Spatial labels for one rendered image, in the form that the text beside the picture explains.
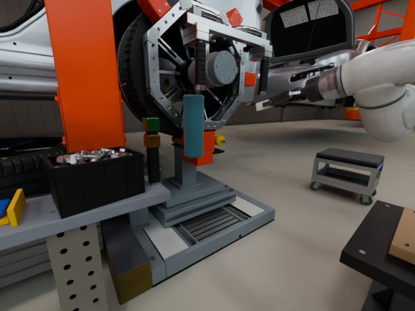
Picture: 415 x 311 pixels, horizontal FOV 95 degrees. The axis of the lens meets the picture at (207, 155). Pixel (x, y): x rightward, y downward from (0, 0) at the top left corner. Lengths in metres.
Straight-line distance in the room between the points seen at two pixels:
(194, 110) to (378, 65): 0.55
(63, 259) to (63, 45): 0.56
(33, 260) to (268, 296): 0.84
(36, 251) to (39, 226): 0.39
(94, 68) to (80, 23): 0.12
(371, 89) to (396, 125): 0.14
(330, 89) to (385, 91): 0.12
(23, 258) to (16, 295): 0.22
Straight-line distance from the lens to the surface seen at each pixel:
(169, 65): 1.50
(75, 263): 0.64
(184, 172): 1.14
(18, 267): 0.95
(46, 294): 1.07
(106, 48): 0.73
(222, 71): 0.85
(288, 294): 0.96
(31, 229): 0.54
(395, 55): 0.64
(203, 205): 1.13
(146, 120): 0.58
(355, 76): 0.64
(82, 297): 0.71
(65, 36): 0.72
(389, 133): 0.75
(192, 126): 0.79
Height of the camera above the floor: 0.69
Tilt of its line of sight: 14 degrees down
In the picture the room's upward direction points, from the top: 1 degrees clockwise
